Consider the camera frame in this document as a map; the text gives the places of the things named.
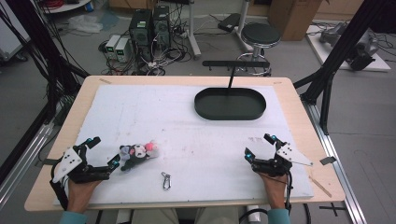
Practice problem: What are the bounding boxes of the dark grey plush toy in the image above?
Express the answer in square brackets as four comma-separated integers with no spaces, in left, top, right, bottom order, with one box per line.
[119,140,161,172]

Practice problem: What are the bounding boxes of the thin wooden stick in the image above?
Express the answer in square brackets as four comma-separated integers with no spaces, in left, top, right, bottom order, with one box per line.
[307,175,333,199]

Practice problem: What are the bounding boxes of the carabiner keychain clip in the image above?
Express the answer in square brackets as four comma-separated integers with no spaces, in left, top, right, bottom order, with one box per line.
[161,171,172,191]

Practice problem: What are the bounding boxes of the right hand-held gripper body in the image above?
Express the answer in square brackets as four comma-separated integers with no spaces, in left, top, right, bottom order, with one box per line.
[251,141,314,178]

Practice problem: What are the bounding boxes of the large black computer tower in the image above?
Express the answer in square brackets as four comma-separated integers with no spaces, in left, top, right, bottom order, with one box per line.
[128,8,154,63]

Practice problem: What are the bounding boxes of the white desk leg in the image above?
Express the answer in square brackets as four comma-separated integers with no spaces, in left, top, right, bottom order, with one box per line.
[234,0,254,53]
[186,0,203,61]

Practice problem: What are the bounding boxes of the person's left hand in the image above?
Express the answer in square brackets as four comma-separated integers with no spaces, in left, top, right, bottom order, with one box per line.
[65,179,103,215]

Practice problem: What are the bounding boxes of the black round stool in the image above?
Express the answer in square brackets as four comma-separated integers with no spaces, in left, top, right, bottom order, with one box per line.
[236,21,282,77]

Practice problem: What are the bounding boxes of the person's right hand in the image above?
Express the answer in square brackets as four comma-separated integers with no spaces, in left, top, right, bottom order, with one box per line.
[258,172,288,210]

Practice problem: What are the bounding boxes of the white power supply unit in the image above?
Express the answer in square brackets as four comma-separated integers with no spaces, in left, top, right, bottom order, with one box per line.
[114,37,131,63]
[105,34,121,61]

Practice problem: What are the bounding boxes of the person's legs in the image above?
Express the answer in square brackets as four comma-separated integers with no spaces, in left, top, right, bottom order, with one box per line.
[130,206,241,224]

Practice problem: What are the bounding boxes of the black tape cross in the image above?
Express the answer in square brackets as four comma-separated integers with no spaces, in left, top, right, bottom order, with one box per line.
[318,202,347,217]

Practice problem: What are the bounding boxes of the black frame strut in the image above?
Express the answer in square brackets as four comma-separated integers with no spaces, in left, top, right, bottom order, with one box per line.
[293,0,396,135]
[0,0,92,126]

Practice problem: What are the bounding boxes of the black tape piece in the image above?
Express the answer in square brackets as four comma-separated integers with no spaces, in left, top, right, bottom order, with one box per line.
[319,156,338,166]

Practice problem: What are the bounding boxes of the grey machine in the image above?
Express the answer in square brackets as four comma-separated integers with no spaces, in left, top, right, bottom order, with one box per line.
[319,21,380,72]

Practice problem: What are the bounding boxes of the white floor board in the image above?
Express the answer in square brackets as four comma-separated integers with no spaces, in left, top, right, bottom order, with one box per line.
[305,23,392,73]

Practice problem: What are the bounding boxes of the aluminium rail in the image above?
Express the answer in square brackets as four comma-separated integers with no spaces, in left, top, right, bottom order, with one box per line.
[0,121,56,208]
[302,100,369,224]

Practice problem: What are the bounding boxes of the left hand-held gripper cable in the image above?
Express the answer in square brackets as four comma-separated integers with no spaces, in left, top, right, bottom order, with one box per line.
[49,158,70,212]

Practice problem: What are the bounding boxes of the hand-held gripper cable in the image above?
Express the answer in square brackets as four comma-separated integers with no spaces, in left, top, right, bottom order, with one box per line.
[49,158,70,212]
[283,170,294,216]

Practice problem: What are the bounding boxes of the large cardboard box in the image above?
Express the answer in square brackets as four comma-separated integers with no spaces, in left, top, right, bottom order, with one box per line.
[268,0,324,42]

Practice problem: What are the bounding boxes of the tangle of floor cables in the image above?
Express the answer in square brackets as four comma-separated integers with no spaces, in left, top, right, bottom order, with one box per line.
[98,18,192,77]

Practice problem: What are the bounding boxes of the slim black computer tower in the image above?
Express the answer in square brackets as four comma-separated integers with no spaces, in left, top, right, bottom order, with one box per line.
[152,5,172,49]

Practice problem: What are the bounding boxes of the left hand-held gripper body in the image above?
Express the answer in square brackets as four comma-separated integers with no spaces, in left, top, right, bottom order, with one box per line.
[51,145,112,185]

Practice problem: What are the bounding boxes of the clear plastic bag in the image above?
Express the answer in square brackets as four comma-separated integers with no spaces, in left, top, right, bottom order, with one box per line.
[65,14,105,35]

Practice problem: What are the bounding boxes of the right hand-held gripper cable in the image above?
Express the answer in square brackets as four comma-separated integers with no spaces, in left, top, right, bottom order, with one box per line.
[283,170,294,216]

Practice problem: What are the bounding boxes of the white round table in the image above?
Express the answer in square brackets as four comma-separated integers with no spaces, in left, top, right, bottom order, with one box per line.
[39,0,93,14]

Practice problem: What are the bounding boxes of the flat black device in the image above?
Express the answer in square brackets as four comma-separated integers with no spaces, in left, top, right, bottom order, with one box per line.
[217,12,243,33]

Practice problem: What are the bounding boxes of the black tray stand with hooks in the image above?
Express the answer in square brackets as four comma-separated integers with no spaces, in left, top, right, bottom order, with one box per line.
[193,60,271,121]

